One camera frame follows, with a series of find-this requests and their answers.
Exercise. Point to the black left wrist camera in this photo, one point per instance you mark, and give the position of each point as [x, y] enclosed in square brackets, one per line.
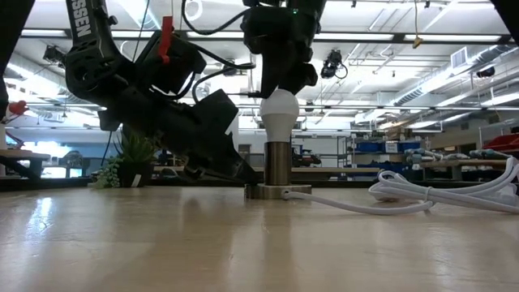
[217, 107]

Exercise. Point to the small potted green plant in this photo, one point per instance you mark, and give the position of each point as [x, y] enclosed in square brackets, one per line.
[134, 154]

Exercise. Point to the teal grey handheld device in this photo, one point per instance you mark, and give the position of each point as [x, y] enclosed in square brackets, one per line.
[423, 155]
[490, 154]

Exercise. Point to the blue storage bin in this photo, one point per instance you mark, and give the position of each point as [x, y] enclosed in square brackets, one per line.
[369, 147]
[409, 147]

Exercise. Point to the white light bulb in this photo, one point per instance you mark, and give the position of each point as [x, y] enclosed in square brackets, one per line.
[279, 121]

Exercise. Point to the white ceiling air vent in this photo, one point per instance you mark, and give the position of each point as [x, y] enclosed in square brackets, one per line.
[459, 58]

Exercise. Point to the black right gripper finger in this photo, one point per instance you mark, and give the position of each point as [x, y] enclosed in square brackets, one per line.
[302, 77]
[272, 77]

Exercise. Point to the black ceiling camera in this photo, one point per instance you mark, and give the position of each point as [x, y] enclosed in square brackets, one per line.
[332, 61]

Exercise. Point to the red storage bin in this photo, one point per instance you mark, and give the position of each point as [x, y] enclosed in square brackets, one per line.
[503, 142]

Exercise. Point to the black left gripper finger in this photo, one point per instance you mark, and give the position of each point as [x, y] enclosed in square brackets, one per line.
[229, 162]
[198, 174]

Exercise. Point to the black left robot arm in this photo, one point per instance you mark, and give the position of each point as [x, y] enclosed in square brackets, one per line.
[89, 69]

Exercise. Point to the wooden workbench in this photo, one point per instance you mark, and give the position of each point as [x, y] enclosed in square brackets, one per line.
[466, 164]
[20, 155]

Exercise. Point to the black aluminium table frame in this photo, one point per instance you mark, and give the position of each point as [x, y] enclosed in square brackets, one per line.
[40, 184]

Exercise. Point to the white column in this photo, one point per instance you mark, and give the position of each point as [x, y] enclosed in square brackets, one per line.
[233, 134]

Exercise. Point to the red plastic object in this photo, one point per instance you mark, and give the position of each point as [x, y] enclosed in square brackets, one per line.
[18, 107]

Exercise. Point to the brass lamp socket base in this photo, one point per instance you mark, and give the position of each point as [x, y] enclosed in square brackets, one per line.
[277, 166]

